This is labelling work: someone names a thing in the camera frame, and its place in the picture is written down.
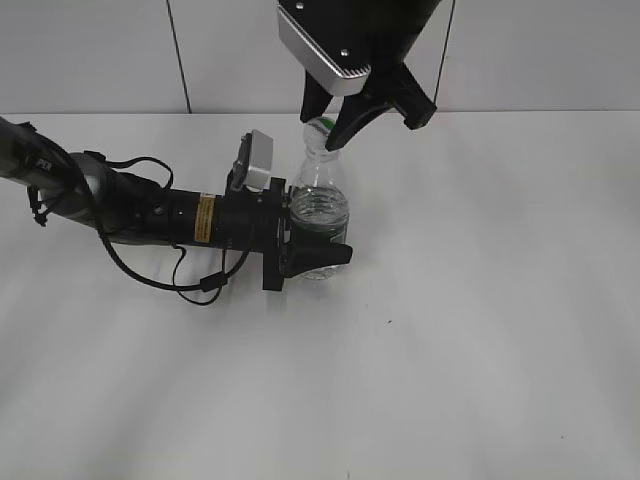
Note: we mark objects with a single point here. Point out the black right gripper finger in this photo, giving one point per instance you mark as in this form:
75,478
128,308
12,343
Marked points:
315,99
356,113

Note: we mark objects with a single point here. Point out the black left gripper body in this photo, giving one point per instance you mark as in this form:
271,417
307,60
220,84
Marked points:
253,222

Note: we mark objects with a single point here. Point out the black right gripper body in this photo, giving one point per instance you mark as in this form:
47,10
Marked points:
391,84

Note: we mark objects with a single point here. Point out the white green bottle cap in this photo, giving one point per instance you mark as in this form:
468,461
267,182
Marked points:
316,133

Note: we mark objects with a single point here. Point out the clear Cestbon water bottle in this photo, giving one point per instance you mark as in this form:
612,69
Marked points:
319,205

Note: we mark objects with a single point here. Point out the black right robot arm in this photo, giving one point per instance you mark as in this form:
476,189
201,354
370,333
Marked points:
379,17

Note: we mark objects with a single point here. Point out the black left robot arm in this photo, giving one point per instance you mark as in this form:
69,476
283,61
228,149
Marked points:
123,208

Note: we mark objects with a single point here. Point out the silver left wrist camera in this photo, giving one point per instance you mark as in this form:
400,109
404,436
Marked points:
253,165

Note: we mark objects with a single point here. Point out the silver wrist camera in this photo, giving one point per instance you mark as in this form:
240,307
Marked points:
253,165
326,38

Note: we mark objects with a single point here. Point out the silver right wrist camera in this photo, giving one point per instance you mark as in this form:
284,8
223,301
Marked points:
326,38

